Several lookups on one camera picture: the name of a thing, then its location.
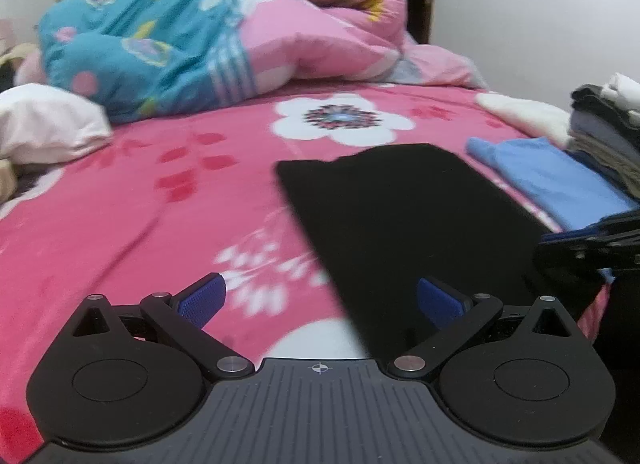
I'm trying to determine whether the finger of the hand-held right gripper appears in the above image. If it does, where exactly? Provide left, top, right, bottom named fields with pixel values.
left=531, top=241, right=573, bottom=287
left=540, top=224, right=618, bottom=245

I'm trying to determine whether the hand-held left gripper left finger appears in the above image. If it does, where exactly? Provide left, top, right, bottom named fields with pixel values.
left=72, top=272, right=253, bottom=381

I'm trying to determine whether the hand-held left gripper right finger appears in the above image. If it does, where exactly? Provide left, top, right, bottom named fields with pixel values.
left=387, top=276, right=573, bottom=381

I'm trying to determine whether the black t-shirt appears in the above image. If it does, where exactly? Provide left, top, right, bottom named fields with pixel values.
left=276, top=143, right=603, bottom=361

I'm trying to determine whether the stack of folded clothes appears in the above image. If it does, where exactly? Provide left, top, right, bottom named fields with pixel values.
left=567, top=72, right=640, bottom=201

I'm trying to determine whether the folded light blue shirt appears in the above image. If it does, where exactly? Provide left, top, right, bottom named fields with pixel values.
left=466, top=138, right=640, bottom=234

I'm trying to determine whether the pink floral blanket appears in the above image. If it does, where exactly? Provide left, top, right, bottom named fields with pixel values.
left=0, top=81, right=616, bottom=455

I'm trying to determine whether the cream cloth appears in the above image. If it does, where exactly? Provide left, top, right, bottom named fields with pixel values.
left=475, top=93, right=573, bottom=151

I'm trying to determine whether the beige garment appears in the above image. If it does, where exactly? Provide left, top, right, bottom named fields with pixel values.
left=0, top=159, right=18, bottom=201

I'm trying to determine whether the white garment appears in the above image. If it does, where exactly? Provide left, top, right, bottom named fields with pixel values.
left=0, top=84, right=114, bottom=166

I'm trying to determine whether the blue and pink quilt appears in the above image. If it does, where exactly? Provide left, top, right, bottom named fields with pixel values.
left=37, top=0, right=488, bottom=125

